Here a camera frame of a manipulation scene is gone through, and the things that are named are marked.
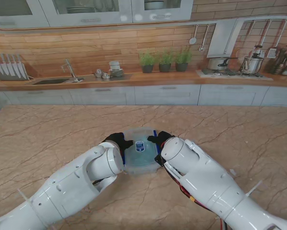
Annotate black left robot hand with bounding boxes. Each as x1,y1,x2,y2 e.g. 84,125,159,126
102,132,134,154

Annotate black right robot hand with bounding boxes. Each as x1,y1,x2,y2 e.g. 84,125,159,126
146,130,176,151

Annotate clear lid with blue label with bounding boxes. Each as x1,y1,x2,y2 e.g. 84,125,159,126
123,126,160,168

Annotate clear crate with blue tape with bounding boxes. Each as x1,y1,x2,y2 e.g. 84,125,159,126
122,128,162,175

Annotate white lower kitchen cabinets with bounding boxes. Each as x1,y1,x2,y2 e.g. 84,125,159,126
0,83,287,107

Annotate white kitchen cabinets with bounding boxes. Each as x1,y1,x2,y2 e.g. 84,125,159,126
0,83,287,107
0,0,194,28

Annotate wooden kitchen countertop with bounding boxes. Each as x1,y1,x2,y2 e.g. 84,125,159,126
0,70,287,93

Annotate stack of white dishes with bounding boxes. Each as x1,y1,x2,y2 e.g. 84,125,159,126
108,61,125,79

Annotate green herb in black pot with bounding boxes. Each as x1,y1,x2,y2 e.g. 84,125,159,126
138,48,157,74
157,48,175,73

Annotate steel kitchen faucet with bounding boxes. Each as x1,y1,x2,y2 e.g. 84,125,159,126
61,59,84,83

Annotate steel kitchen sink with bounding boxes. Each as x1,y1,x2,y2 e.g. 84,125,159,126
32,78,71,86

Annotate hanging steel ladle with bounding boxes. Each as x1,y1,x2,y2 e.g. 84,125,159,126
198,23,211,52

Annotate white zip tie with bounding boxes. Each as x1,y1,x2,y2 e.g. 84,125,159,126
244,181,264,198
17,188,33,204

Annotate white upper kitchen cabinets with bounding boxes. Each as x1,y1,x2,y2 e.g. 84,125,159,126
0,0,194,28

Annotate knife block with knives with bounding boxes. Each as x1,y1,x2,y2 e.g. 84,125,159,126
0,54,30,81

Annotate hanging steel grater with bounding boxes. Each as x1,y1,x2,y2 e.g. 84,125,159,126
267,20,287,58

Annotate wooden pepper mills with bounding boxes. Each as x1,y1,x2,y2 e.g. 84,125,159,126
263,47,287,75

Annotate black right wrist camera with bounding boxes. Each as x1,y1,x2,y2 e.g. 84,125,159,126
154,153,165,168

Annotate red black right arm cable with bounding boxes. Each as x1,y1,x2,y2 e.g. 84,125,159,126
164,165,230,230

